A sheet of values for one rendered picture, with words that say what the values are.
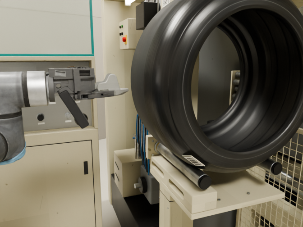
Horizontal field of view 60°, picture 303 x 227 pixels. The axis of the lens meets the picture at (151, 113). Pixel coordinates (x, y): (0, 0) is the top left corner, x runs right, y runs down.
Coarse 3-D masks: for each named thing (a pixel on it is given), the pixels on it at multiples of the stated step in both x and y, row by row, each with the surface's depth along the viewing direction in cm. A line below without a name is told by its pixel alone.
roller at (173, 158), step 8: (160, 144) 107; (160, 152) 105; (168, 152) 99; (176, 160) 92; (184, 168) 86; (192, 168) 83; (192, 176) 81; (200, 176) 78; (208, 176) 78; (200, 184) 78; (208, 184) 79
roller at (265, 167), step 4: (268, 160) 90; (272, 160) 89; (260, 164) 92; (264, 164) 90; (268, 164) 89; (272, 164) 88; (276, 164) 87; (280, 164) 88; (264, 168) 91; (268, 168) 89; (272, 168) 87; (276, 168) 87; (280, 168) 88; (272, 172) 88; (276, 172) 88; (280, 172) 88
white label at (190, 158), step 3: (183, 156) 76; (186, 156) 75; (189, 156) 74; (192, 156) 74; (189, 159) 76; (192, 159) 75; (195, 159) 74; (192, 162) 77; (195, 162) 76; (198, 162) 75; (195, 165) 79; (198, 165) 77; (201, 165) 76; (204, 165) 76
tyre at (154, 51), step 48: (192, 0) 69; (240, 0) 69; (288, 0) 75; (144, 48) 78; (192, 48) 67; (240, 48) 106; (288, 48) 94; (144, 96) 76; (240, 96) 111; (288, 96) 97; (192, 144) 73; (240, 144) 101
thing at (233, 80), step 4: (232, 72) 132; (236, 72) 132; (232, 76) 132; (236, 76) 132; (232, 80) 133; (236, 80) 131; (232, 84) 133; (236, 84) 131; (232, 88) 134; (236, 88) 132; (232, 92) 134; (232, 96) 134; (232, 100) 135
